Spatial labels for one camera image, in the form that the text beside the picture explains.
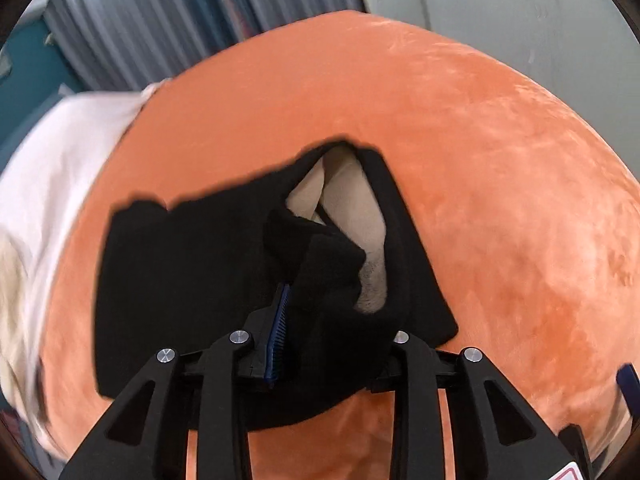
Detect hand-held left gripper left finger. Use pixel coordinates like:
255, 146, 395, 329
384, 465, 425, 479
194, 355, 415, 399
59, 282, 296, 480

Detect orange plush blanket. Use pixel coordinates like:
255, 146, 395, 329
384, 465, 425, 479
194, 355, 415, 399
40, 10, 640, 480

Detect blue padded headboard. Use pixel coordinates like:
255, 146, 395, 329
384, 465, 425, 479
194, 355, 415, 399
0, 19, 87, 127

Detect white bed sheet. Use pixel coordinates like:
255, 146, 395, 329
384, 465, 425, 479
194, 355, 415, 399
0, 80, 174, 461

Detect cream quilted blanket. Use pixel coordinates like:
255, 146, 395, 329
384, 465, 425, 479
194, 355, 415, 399
0, 232, 32, 397

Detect black pants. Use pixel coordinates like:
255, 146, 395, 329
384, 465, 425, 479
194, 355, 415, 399
94, 134, 460, 433

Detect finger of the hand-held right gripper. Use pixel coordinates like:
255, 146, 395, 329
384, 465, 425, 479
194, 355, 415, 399
615, 363, 640, 402

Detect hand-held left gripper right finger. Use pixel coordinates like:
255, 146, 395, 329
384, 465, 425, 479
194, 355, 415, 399
370, 331, 574, 480

